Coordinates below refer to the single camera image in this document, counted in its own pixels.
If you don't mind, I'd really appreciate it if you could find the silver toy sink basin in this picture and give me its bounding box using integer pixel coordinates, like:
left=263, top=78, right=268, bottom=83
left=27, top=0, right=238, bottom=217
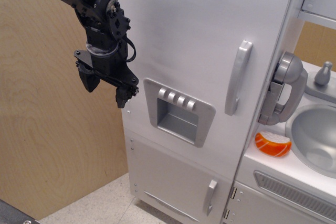
left=285, top=104, right=335, bottom=178

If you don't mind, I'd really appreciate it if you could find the grey toy faucet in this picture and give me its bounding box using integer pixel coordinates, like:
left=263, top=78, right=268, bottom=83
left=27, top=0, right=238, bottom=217
left=305, top=61, right=335, bottom=103

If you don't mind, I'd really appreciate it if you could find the grey oven vent panel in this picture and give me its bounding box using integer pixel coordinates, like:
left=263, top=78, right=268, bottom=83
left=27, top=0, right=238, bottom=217
left=254, top=170, right=335, bottom=222

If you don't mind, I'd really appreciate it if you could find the grey toy telephone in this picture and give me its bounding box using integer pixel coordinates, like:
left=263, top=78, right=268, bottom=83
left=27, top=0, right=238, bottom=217
left=258, top=52, right=308, bottom=125

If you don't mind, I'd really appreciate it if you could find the silver ice dispenser panel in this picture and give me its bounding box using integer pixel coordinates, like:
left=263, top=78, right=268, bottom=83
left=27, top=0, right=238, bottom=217
left=143, top=78, right=216, bottom=148

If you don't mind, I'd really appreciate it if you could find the silver fridge door handle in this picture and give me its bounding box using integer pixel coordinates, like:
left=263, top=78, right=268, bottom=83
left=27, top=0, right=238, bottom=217
left=225, top=40, right=253, bottom=116

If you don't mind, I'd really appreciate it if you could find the silver freezer door handle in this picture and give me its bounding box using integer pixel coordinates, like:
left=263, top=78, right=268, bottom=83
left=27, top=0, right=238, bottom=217
left=203, top=179, right=218, bottom=216

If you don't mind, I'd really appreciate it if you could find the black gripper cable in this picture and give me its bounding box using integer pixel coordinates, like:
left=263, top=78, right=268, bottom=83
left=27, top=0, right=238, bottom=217
left=124, top=37, right=137, bottom=63

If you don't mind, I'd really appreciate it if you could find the orange salmon sushi toy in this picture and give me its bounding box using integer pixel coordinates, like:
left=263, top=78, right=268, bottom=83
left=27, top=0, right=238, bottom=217
left=255, top=131, right=292, bottom=157

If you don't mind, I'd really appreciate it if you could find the white lower freezer door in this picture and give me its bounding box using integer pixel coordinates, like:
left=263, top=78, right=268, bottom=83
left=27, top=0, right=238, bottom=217
left=125, top=130, right=230, bottom=223

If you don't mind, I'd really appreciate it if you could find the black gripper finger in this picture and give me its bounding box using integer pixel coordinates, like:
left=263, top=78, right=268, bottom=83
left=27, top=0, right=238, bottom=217
left=78, top=67, right=100, bottom=92
left=115, top=87, right=132, bottom=108

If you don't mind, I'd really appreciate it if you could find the white toy fridge door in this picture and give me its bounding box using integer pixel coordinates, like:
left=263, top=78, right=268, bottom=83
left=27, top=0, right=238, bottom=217
left=119, top=0, right=290, bottom=180

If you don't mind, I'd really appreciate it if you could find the brass lower cabinet hinge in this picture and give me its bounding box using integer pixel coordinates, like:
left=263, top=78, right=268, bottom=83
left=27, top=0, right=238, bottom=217
left=223, top=209, right=229, bottom=220

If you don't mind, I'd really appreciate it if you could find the black device corner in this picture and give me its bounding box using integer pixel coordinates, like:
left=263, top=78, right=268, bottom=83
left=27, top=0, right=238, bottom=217
left=0, top=200, right=40, bottom=224

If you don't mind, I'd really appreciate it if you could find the brass cabinet hinge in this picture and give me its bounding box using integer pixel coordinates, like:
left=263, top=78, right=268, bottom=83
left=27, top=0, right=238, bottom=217
left=230, top=187, right=237, bottom=199
left=223, top=209, right=229, bottom=220

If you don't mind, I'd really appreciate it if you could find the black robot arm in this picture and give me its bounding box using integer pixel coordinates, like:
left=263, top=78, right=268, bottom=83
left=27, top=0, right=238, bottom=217
left=61, top=0, right=139, bottom=108

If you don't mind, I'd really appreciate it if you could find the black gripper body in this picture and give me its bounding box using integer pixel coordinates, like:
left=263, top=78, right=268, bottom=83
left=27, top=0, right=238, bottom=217
left=73, top=45, right=139, bottom=95

